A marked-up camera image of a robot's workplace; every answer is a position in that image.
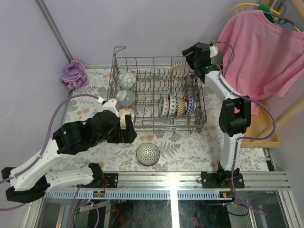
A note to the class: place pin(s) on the red diamond patterned bowl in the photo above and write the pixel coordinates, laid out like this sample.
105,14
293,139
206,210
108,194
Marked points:
186,98

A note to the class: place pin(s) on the purple crumpled cloth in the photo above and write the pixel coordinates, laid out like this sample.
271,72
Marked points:
75,76

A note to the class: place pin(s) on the wooden tray frame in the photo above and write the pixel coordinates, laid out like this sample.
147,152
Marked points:
258,124

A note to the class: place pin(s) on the corner aluminium post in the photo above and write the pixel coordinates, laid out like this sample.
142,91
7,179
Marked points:
51,23

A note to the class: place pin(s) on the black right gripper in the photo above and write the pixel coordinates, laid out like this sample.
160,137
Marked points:
188,58

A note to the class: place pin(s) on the grey dotted bowl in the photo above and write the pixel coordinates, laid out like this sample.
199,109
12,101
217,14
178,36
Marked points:
125,98

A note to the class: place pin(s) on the white wrist camera, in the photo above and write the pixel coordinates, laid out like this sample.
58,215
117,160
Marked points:
108,105
213,50

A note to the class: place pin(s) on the floral table mat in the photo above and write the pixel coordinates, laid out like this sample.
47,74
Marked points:
192,143

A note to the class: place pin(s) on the white bowl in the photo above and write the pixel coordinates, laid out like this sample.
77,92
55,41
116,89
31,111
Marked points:
172,105
166,106

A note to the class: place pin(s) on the blue zigzag bowl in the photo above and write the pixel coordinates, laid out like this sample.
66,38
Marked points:
191,106

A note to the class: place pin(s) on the yellow clothes hanger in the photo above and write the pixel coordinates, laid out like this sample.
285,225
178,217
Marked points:
281,11

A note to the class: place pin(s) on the brown lattice patterned bowl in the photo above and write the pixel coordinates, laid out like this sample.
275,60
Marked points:
181,107

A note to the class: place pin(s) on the slotted cable duct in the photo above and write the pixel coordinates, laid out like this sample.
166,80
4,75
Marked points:
141,194

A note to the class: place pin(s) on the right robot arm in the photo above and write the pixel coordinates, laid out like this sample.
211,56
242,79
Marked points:
235,113

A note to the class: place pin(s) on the white wrist camera, left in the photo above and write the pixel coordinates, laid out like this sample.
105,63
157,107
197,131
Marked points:
108,105

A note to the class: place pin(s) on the black patterned bowl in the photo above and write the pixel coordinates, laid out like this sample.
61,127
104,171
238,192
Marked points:
148,154

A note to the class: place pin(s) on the aluminium frame rail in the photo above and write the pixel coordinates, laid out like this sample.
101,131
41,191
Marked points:
253,180

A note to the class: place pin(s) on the grey wire dish rack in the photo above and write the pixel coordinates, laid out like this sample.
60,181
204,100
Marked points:
153,80

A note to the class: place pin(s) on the pink t-shirt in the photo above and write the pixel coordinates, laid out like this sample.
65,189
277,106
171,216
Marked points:
261,59

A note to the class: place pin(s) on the cream bowl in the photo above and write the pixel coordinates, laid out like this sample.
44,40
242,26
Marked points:
180,69

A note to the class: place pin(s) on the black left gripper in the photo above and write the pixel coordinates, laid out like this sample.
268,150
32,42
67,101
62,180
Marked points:
126,134

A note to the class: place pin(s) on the teal clothes hanger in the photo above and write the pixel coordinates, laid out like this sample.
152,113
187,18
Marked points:
275,18

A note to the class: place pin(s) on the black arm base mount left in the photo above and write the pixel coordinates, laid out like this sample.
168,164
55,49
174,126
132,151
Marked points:
110,181

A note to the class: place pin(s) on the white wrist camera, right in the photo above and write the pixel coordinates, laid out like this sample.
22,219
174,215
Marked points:
213,50

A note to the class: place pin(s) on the green diamond patterned bowl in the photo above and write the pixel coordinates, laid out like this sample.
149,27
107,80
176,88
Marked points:
160,107

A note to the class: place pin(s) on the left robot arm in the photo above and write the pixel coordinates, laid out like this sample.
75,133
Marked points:
32,180

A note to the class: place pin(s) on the yellow floral bowl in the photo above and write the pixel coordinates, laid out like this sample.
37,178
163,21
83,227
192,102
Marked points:
123,112

